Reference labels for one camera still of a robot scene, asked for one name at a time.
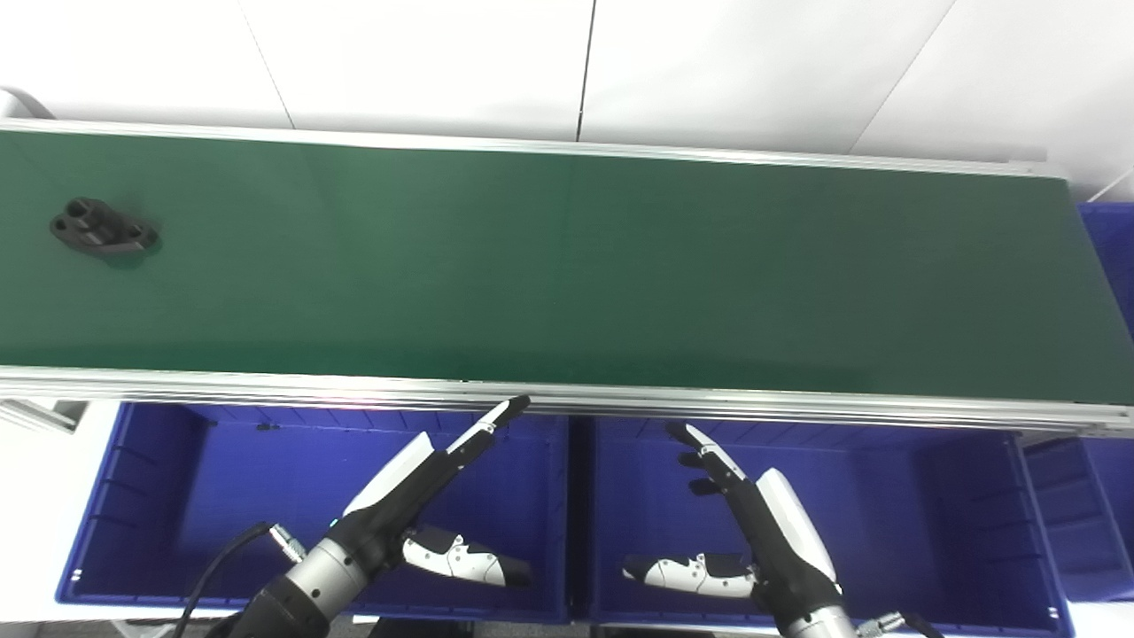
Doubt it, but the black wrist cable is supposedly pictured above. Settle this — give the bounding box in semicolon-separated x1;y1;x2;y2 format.
173;522;308;638
853;611;945;638

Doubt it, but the black flange part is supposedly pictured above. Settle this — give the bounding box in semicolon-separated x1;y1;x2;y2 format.
50;198;160;258

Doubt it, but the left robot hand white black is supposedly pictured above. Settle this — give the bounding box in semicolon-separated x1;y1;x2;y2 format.
330;396;534;588

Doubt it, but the green conveyor belt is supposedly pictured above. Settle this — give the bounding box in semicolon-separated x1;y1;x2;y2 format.
0;129;1134;397
0;118;1134;440

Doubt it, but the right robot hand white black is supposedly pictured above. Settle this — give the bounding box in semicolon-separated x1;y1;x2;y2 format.
623;422;843;621

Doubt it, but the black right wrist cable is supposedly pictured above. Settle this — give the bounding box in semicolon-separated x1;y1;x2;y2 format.
853;611;945;638

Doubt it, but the large blue plastic bin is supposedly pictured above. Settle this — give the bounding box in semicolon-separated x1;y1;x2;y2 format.
571;416;1076;638
55;402;571;625

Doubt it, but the aluminium conveyor leg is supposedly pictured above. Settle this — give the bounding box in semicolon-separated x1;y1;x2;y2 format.
0;399;90;435

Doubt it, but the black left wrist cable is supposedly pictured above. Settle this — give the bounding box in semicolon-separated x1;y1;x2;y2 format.
173;522;308;638

